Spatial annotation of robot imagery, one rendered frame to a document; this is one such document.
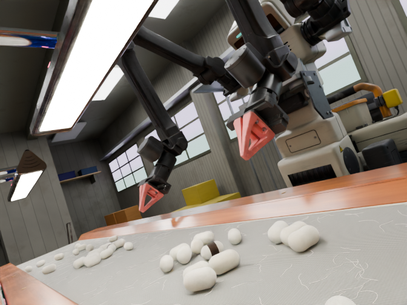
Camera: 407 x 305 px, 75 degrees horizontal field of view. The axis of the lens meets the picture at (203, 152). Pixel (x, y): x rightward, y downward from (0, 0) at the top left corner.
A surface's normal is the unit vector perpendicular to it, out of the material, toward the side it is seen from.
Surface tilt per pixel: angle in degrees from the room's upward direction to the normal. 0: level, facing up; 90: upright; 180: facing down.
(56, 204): 90
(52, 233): 90
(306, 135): 98
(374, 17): 90
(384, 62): 90
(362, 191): 45
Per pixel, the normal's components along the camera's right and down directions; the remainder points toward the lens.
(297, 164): -0.67, 0.33
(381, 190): -0.75, -0.52
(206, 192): 0.49, -0.25
